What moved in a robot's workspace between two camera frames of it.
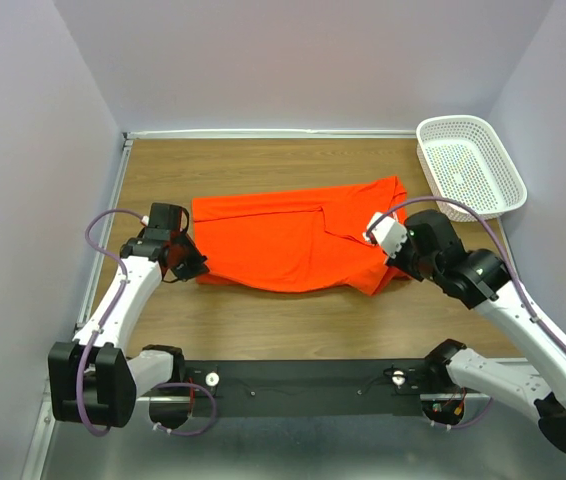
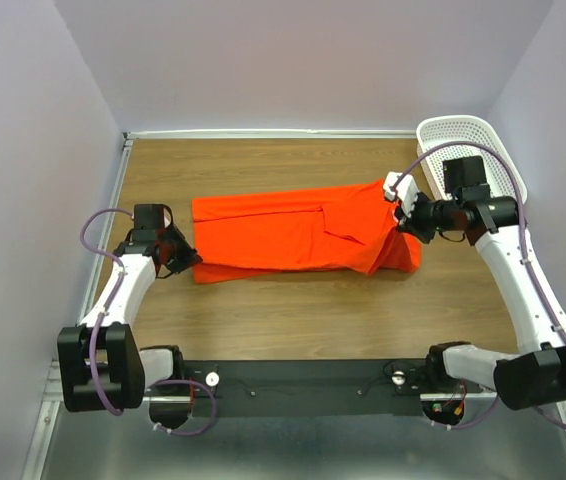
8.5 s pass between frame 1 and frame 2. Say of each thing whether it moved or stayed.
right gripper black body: moved
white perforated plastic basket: stayed
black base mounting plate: stayed
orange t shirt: moved
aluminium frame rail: stayed
